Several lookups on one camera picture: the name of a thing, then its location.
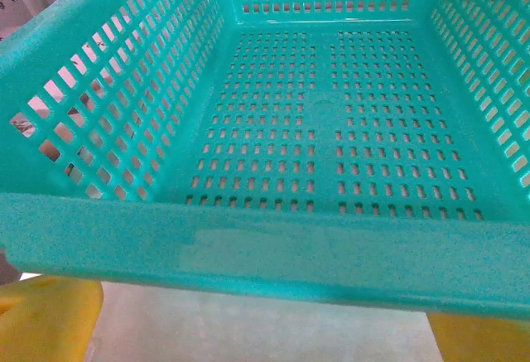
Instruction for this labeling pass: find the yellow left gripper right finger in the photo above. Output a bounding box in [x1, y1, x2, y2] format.
[426, 311, 530, 362]

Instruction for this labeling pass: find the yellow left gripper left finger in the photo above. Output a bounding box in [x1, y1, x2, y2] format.
[0, 275, 104, 362]

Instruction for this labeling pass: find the teal plastic basket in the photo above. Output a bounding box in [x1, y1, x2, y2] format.
[0, 0, 530, 321]

